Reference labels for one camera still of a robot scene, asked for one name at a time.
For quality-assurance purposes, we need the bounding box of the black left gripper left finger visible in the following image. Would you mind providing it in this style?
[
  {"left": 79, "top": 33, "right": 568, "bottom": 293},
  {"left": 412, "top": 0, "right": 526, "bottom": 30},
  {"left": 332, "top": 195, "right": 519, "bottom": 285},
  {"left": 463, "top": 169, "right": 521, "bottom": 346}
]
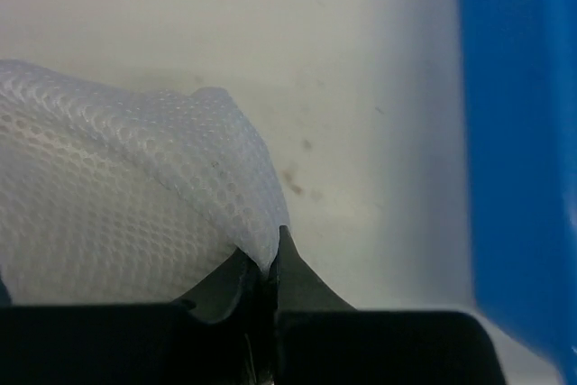
[{"left": 173, "top": 251, "right": 270, "bottom": 384}]

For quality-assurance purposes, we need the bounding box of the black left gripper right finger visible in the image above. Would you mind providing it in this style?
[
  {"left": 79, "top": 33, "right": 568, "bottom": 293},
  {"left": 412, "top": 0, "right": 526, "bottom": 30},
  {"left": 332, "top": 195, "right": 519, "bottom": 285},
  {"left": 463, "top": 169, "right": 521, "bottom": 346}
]
[{"left": 273, "top": 225, "right": 355, "bottom": 384}]

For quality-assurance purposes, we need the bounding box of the white mesh laundry bag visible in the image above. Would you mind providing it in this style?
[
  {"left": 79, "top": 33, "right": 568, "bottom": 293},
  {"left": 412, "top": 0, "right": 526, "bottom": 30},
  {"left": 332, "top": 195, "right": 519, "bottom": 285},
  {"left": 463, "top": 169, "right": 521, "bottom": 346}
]
[{"left": 1, "top": 60, "right": 289, "bottom": 305}]

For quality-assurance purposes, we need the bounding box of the blue plastic bin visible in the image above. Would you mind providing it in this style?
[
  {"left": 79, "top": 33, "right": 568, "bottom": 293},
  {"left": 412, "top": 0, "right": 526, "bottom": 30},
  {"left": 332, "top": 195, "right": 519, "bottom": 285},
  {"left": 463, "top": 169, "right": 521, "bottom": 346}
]
[{"left": 460, "top": 0, "right": 576, "bottom": 384}]

